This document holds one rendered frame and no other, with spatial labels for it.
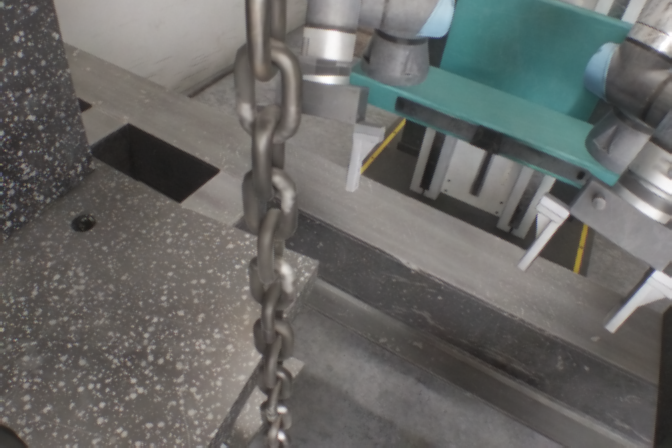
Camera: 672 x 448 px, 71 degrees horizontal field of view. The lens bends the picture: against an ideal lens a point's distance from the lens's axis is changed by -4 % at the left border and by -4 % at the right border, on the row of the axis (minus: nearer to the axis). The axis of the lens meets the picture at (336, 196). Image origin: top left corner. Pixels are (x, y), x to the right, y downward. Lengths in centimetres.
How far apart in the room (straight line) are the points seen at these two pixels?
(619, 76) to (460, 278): 36
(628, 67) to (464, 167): 69
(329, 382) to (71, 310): 103
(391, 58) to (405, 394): 86
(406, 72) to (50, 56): 77
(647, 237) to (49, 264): 63
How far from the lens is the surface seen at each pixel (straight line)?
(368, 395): 138
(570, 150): 104
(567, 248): 146
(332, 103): 72
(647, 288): 72
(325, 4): 71
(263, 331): 18
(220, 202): 83
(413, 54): 106
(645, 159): 67
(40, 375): 40
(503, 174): 136
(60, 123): 48
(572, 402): 100
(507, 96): 114
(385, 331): 98
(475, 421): 143
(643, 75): 78
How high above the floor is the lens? 123
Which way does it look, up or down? 42 degrees down
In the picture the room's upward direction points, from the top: 9 degrees clockwise
